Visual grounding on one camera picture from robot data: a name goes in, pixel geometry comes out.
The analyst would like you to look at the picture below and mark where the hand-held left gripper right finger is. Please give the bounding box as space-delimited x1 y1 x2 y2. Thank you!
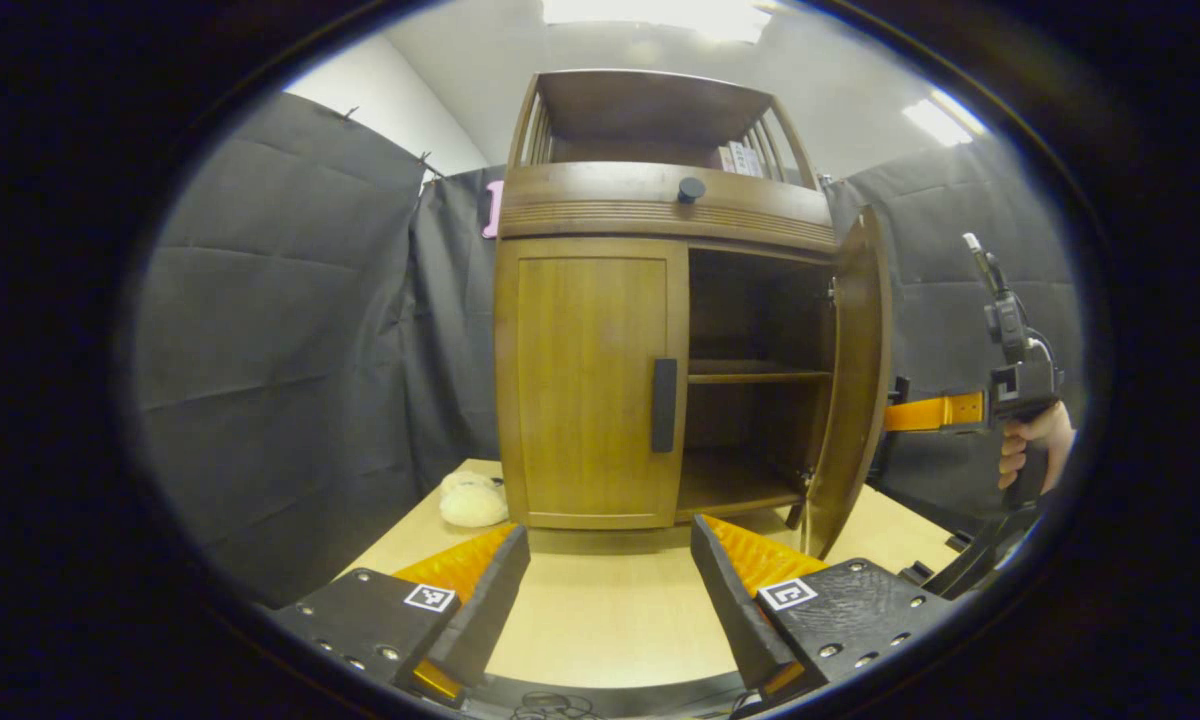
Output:
690 514 956 701

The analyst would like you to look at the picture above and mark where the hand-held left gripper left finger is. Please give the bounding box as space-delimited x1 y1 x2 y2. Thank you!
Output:
270 523 531 701

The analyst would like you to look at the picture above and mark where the wooden double-door shoe cabinet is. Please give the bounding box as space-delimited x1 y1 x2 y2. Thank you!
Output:
493 68 893 561

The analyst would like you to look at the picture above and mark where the cream plush toy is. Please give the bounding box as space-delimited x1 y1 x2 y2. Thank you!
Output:
438 470 511 529

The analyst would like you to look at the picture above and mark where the wooden inner shelf board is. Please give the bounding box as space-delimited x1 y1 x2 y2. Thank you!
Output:
688 360 833 385

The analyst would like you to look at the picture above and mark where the small ceiling light panel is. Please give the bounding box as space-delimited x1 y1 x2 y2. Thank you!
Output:
902 90 986 148

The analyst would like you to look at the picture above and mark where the black backdrop cloth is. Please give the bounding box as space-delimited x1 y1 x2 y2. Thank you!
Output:
130 90 1086 606

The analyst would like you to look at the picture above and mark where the large ceiling light panel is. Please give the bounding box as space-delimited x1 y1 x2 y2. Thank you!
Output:
543 0 771 43

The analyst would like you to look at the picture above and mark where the black angled frame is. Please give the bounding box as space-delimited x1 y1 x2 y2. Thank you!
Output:
898 503 1046 603

